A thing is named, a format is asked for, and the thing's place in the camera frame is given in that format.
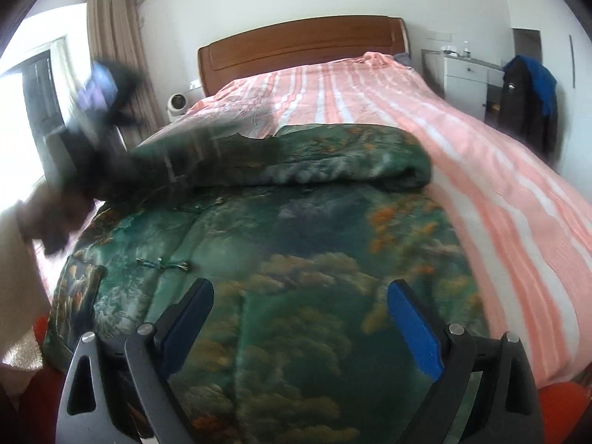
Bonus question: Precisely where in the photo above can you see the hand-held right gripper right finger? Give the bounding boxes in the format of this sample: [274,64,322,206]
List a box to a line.
[387,279,545,444]

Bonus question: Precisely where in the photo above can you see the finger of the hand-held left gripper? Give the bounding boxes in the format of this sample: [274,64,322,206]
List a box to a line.
[90,145,183,204]

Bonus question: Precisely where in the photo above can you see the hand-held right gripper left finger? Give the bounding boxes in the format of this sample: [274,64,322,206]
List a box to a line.
[55,277,216,444]

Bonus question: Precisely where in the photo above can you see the green printed garment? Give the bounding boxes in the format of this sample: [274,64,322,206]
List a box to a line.
[44,122,492,444]

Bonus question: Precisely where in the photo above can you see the person's left forearm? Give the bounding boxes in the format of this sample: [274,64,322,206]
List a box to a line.
[0,201,53,373]

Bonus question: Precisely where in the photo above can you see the person's left hand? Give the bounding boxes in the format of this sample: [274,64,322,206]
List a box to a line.
[17,184,95,259]

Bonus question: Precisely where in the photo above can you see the beige curtain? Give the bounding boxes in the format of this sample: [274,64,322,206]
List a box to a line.
[87,0,162,149]

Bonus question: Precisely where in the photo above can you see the window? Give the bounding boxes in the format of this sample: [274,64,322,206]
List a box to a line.
[0,37,71,195]

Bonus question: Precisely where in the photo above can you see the white round appliance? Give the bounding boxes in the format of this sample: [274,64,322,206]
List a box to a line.
[165,94,192,119]

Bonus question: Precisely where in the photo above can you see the red cloth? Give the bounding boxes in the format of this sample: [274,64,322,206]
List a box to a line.
[16,314,70,444]
[539,380,592,433]

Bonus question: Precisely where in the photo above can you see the pink striped bed sheet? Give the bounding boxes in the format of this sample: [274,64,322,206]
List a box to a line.
[134,51,592,382]

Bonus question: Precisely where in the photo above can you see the wooden headboard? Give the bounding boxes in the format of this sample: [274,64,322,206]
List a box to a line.
[198,15,410,98]

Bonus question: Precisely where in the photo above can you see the white cabinet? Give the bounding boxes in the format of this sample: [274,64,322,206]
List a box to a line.
[420,47,506,124]

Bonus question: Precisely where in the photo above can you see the blue garment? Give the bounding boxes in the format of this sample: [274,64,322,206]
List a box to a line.
[513,54,558,117]

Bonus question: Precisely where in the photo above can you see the white wardrobe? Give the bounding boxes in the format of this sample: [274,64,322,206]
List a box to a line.
[502,0,592,172]

